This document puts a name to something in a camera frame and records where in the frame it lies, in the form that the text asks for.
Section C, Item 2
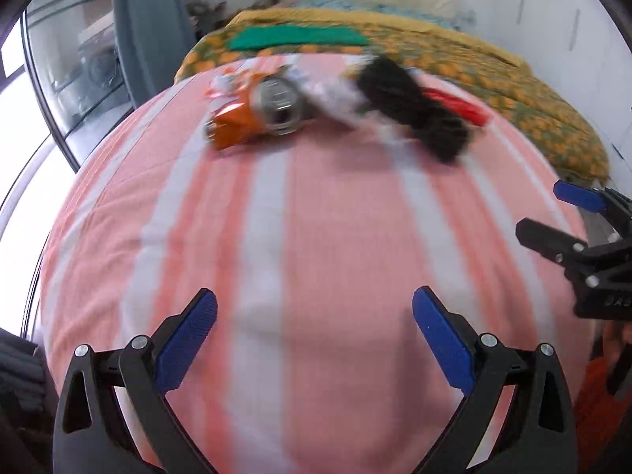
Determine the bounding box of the red snack packet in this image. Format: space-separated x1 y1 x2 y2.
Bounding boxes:
419 86 495 126

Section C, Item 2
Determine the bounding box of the green folded cloth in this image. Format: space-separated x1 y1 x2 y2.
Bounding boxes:
229 24 371 53

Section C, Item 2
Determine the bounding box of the black sock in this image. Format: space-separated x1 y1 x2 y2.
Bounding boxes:
356 55 470 164

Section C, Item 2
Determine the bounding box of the washing machine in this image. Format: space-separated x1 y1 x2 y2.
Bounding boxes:
78 24 124 94

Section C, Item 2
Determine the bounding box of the black framed window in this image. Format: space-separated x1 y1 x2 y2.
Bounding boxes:
0 0 144 341

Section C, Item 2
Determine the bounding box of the dark grey cloth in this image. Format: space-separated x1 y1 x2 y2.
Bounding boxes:
0 326 57 474

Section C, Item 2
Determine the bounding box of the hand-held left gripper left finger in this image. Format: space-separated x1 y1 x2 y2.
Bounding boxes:
52 287 219 474

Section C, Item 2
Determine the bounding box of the light blue floral sheet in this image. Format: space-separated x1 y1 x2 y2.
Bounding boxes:
291 0 477 30

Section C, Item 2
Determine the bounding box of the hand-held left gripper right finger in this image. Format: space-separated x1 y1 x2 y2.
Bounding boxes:
412 286 578 474

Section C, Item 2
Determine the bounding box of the white crumpled plastic wrapper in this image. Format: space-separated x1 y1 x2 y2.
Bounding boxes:
281 56 396 132

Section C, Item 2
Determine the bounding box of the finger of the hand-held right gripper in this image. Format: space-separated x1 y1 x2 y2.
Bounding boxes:
553 180 632 233
515 217 591 268

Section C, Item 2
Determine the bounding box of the orange floral green quilt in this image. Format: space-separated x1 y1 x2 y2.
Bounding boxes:
174 7 610 181

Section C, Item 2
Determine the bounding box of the person's right forearm orange sleeve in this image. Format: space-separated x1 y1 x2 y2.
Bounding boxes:
573 355 632 460

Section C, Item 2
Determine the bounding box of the person's right hand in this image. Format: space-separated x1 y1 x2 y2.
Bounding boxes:
598 320 632 373

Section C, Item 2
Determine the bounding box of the grey-blue curtain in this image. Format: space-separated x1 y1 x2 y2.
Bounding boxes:
113 0 199 109

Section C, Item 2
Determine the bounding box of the orange and white snack wrapper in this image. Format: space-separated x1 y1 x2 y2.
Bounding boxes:
203 70 270 151

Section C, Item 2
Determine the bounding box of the pink white striped bedsheet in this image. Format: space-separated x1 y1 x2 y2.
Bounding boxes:
38 54 593 474

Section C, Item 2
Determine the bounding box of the crushed metal can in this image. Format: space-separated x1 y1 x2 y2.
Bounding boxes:
254 76 309 136

